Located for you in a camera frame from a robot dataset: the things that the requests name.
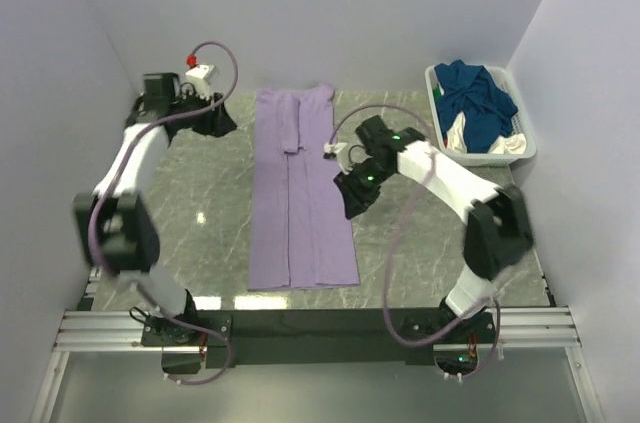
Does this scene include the purple t shirt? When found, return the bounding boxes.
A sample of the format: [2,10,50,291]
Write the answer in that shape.
[248,84,360,291]

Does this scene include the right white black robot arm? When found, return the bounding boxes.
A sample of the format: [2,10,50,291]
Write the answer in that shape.
[324,116,534,321]

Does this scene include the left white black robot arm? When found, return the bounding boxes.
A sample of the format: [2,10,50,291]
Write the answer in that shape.
[73,64,237,328]

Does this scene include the white cloth in basket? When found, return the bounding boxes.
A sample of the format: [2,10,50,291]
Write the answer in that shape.
[443,112,527,155]

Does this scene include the blue t shirt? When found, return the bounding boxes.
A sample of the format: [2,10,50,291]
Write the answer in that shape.
[434,60,518,153]

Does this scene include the black base beam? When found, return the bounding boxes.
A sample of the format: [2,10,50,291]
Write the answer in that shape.
[140,307,499,374]

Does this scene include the white laundry basket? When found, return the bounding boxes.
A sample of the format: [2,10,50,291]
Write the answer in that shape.
[424,65,536,167]

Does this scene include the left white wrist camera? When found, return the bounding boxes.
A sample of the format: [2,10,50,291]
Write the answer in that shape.
[185,54,218,98]

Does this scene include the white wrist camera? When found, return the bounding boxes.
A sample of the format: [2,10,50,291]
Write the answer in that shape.
[185,54,218,98]
[323,142,351,171]

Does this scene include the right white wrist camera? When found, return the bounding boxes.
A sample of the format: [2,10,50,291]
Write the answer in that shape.
[323,142,351,171]

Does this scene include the aluminium rail frame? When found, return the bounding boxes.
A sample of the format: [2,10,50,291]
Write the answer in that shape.
[27,92,606,423]

